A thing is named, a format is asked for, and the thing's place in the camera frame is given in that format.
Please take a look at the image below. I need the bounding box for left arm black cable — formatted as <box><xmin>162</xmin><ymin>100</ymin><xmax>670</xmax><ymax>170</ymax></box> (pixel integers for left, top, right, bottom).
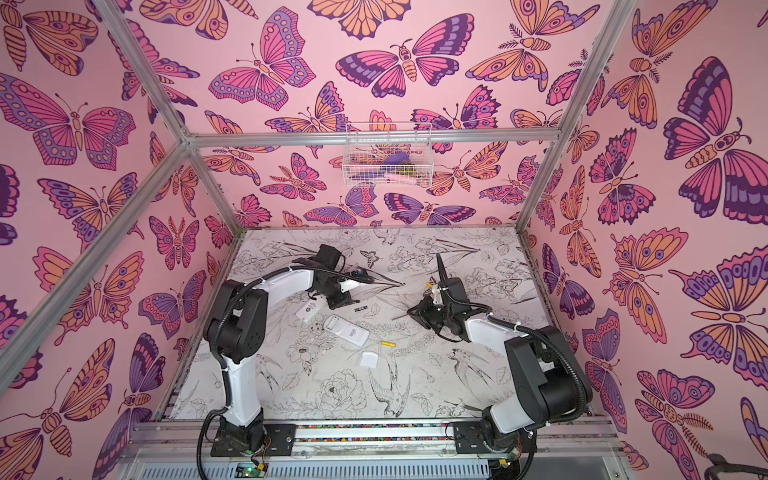
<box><xmin>195</xmin><ymin>259</ymin><xmax>368</xmax><ymax>480</ymax></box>

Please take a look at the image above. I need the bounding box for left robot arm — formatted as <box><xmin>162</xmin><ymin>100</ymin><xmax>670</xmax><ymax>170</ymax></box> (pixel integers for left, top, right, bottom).
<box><xmin>197</xmin><ymin>244</ymin><xmax>375</xmax><ymax>457</ymax></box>

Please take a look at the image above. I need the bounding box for white remote with green sticker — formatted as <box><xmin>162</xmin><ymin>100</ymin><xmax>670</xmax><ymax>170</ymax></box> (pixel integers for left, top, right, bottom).
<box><xmin>295</xmin><ymin>299</ymin><xmax>325</xmax><ymax>323</ymax></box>

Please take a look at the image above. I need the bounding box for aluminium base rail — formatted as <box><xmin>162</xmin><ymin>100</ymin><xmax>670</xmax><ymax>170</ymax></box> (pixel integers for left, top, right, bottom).
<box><xmin>128</xmin><ymin>418</ymin><xmax>619</xmax><ymax>463</ymax></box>

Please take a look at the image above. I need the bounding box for white vented cable duct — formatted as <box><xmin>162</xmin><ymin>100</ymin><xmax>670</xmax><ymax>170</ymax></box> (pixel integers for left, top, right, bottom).
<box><xmin>137</xmin><ymin>459</ymin><xmax>493</xmax><ymax>480</ymax></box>

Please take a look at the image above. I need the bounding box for white remote with display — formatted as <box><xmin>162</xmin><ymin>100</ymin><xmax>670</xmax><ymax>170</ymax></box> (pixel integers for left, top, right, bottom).
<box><xmin>323</xmin><ymin>315</ymin><xmax>370</xmax><ymax>347</ymax></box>

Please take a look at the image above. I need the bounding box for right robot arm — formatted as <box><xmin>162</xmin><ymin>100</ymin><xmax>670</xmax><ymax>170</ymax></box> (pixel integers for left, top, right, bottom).
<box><xmin>407</xmin><ymin>278</ymin><xmax>594</xmax><ymax>451</ymax></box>

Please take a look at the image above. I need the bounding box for white wire basket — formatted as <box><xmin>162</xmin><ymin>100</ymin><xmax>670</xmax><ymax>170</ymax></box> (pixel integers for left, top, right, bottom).
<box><xmin>340</xmin><ymin>122</ymin><xmax>435</xmax><ymax>189</ymax></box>

